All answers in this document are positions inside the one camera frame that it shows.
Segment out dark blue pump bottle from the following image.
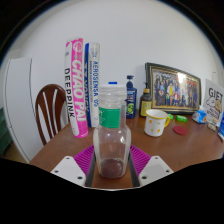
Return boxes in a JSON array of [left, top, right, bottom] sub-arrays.
[[125, 74, 138, 120]]

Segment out white mug with yellow rim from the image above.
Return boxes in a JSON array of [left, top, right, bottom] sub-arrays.
[[143, 108, 171, 138]]

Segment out small snack packets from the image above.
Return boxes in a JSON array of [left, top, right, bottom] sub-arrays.
[[206, 121, 219, 132]]

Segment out dark wooden chair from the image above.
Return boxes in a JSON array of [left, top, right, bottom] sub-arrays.
[[34, 83, 70, 147]]

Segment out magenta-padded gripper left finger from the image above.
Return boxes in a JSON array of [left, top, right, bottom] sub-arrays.
[[50, 145, 98, 188]]

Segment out blue tissue pack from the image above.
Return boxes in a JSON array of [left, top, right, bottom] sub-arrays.
[[191, 105, 208, 125]]

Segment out brown pump bottle yellow label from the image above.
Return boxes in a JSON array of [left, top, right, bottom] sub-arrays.
[[139, 82, 153, 118]]

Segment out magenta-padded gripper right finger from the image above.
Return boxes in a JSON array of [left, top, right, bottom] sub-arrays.
[[127, 145, 174, 188]]

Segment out white and blue shuttlecock tube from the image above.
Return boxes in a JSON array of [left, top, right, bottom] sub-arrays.
[[84, 41, 101, 128]]

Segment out pink shuttlecock tube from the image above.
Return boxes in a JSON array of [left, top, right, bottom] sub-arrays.
[[63, 37, 90, 139]]

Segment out framed group photo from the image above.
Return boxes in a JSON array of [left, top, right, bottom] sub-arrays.
[[144, 61, 202, 115]]

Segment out flat round red coaster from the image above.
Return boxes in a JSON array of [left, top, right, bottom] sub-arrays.
[[172, 125, 189, 136]]

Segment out clear green-labelled plastic bottle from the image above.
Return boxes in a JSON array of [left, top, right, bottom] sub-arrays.
[[92, 84, 132, 179]]

